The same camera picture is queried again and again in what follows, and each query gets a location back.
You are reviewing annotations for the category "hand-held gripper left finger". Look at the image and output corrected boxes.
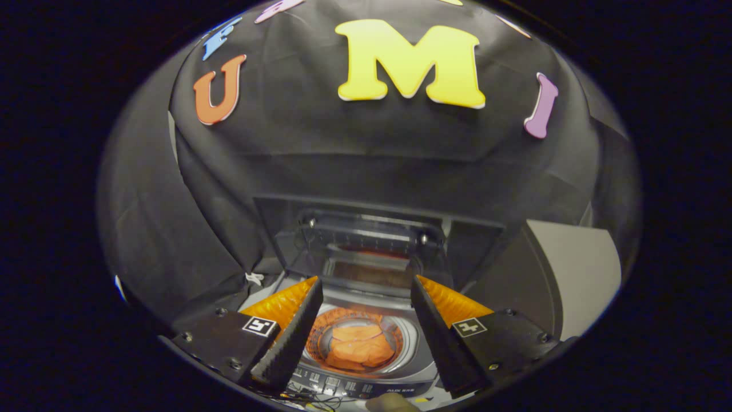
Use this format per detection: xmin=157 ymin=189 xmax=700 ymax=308
xmin=172 ymin=276 xmax=324 ymax=393

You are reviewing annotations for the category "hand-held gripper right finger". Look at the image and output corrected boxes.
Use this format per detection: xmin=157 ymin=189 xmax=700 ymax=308
xmin=411 ymin=275 xmax=561 ymax=398

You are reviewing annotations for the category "orange polo shirt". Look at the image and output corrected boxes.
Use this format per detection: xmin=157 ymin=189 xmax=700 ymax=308
xmin=325 ymin=323 xmax=396 ymax=370

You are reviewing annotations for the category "beige cabinet with dark top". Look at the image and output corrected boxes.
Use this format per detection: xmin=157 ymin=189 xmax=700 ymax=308
xmin=463 ymin=219 xmax=622 ymax=341

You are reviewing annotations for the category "black backdrop cloth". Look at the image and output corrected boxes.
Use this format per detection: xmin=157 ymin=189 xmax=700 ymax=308
xmin=96 ymin=0 xmax=641 ymax=327

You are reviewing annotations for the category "thin black cable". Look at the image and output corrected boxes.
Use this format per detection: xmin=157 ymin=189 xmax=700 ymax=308
xmin=280 ymin=383 xmax=344 ymax=410

